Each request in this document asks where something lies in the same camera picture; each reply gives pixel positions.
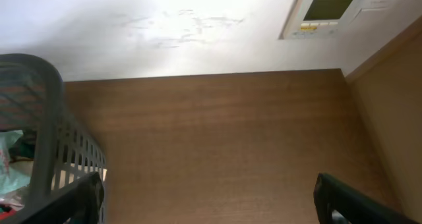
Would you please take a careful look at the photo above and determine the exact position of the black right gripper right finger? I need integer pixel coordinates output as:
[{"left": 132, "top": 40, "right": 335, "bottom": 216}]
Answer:
[{"left": 313, "top": 173, "right": 417, "bottom": 224}]

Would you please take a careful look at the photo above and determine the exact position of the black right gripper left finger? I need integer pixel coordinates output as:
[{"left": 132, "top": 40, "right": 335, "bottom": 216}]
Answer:
[{"left": 1, "top": 172, "right": 105, "bottom": 224}]

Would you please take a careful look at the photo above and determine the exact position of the light teal tissue pack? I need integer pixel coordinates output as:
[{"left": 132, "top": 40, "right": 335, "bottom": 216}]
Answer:
[{"left": 1, "top": 130, "right": 30, "bottom": 196}]

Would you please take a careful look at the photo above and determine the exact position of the green Nescafe coffee bag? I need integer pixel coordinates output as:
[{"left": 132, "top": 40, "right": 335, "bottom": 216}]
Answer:
[{"left": 9, "top": 134, "right": 36, "bottom": 160}]

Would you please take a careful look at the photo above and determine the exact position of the grey plastic basket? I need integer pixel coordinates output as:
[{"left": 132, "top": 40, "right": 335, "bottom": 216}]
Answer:
[{"left": 0, "top": 53, "right": 108, "bottom": 224}]

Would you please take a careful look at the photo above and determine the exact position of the white wall control panel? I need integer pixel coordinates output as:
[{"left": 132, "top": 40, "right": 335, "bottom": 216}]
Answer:
[{"left": 280, "top": 0, "right": 363, "bottom": 40}]

